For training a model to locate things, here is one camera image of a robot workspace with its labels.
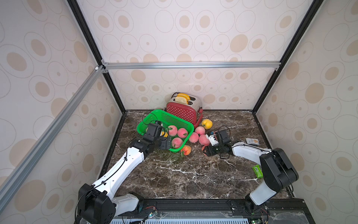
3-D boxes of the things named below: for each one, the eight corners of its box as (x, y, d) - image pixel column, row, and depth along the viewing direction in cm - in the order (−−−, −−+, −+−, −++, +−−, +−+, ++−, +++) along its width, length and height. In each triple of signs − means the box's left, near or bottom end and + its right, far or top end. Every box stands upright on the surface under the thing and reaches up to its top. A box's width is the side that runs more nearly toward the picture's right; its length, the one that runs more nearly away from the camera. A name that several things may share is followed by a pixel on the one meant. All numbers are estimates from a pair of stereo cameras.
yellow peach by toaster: (205, 131, 108) (206, 126, 104) (200, 125, 112) (201, 120, 108) (212, 128, 110) (213, 123, 105) (207, 122, 114) (208, 117, 109)
